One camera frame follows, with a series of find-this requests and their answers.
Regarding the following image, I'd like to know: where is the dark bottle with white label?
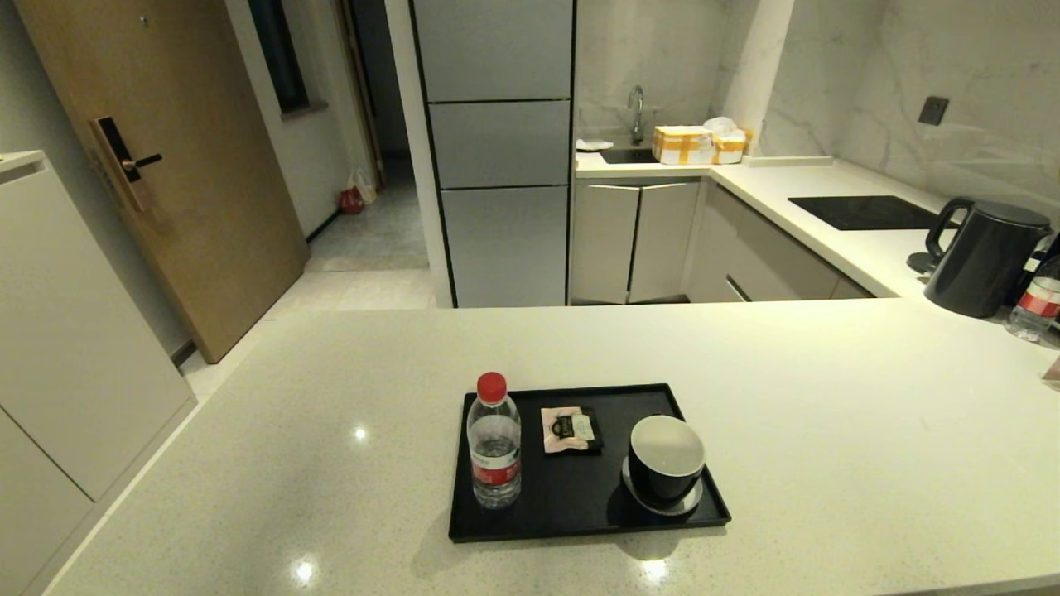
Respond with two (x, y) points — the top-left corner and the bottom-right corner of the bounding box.
(1017, 232), (1060, 309)

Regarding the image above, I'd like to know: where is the black rectangular serving tray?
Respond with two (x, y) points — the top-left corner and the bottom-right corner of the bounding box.
(448, 382), (732, 544)

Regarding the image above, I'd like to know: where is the large box with yellow tape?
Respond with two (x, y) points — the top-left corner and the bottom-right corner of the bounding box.
(652, 125), (716, 166)

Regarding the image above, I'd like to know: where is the black electric kettle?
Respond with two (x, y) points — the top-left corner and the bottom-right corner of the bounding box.
(923, 197), (1053, 319)

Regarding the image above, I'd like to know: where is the beige drawer cabinet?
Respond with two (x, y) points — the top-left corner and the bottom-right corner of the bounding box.
(687, 182), (875, 303)

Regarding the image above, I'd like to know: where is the white side cabinet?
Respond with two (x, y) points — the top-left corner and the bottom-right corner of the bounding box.
(0, 150), (198, 596)

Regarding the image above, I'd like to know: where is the tall grey cabinet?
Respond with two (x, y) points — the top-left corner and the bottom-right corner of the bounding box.
(409, 0), (576, 309)

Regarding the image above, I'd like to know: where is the black mug with white inside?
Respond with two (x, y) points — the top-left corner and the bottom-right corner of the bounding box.
(627, 414), (707, 503)

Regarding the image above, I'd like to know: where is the pink and black tea packet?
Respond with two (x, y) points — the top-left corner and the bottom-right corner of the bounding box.
(541, 406), (604, 455)

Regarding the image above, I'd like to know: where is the beige sink cabinet door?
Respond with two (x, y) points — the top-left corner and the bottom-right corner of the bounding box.
(628, 180), (701, 304)
(571, 183), (641, 305)

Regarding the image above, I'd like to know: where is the wooden entrance door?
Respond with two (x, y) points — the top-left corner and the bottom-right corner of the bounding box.
(12, 0), (311, 365)

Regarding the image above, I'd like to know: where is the black induction cooktop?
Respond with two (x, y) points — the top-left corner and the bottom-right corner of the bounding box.
(788, 195), (961, 232)

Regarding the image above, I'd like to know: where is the black door lock handle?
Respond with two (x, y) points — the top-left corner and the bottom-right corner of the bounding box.
(89, 116), (164, 214)

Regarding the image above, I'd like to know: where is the dark window pane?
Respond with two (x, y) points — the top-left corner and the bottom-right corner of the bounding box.
(247, 0), (311, 115)

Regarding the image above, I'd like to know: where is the small box with yellow tape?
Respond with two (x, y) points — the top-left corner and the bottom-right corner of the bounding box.
(712, 128), (754, 165)

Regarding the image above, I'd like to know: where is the white round saucer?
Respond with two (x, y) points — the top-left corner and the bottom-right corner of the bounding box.
(621, 455), (705, 517)

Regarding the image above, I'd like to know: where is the red-capped clear water bottle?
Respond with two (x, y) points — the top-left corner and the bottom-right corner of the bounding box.
(466, 372), (523, 510)

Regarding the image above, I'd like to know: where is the red-label water bottle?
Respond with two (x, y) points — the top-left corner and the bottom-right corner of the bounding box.
(1005, 255), (1060, 344)

